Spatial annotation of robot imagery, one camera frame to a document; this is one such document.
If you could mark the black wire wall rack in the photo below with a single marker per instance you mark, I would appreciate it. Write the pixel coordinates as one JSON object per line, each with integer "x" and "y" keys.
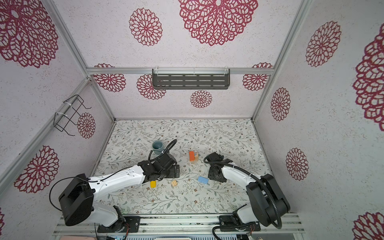
{"x": 63, "y": 119}

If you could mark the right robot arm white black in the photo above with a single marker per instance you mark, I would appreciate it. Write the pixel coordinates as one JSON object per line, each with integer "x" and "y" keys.
{"x": 267, "y": 202}

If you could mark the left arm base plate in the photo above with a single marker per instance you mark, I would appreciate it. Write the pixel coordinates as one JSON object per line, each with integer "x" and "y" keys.
{"x": 130, "y": 225}

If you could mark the natural wood rectangular block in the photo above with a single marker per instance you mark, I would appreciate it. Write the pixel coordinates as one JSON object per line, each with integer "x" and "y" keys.
{"x": 196, "y": 156}

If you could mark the teal ceramic cup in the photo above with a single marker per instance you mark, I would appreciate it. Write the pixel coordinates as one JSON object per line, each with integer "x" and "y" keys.
{"x": 158, "y": 147}

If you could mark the grey metal wall shelf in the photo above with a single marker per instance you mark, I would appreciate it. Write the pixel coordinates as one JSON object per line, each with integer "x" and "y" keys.
{"x": 191, "y": 79}

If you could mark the aluminium rail front frame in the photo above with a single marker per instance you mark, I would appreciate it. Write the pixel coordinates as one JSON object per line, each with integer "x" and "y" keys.
{"x": 178, "y": 224}

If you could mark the red wood block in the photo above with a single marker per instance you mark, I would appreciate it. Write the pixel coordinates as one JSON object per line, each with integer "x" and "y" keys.
{"x": 192, "y": 156}

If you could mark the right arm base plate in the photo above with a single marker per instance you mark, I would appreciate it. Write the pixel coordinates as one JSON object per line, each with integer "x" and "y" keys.
{"x": 230, "y": 223}

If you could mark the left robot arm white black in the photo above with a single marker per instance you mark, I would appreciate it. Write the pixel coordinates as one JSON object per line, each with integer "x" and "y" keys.
{"x": 80, "y": 200}

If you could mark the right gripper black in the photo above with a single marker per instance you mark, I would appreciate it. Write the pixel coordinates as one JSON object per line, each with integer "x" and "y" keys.
{"x": 210, "y": 175}

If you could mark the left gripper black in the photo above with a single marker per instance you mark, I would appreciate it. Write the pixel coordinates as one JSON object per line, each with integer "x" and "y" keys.
{"x": 173, "y": 174}

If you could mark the blue wood block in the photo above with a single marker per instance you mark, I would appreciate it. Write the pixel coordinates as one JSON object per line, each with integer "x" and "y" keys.
{"x": 203, "y": 180}

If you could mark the yellow wood block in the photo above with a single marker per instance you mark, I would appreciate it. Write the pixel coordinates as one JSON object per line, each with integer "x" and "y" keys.
{"x": 153, "y": 184}

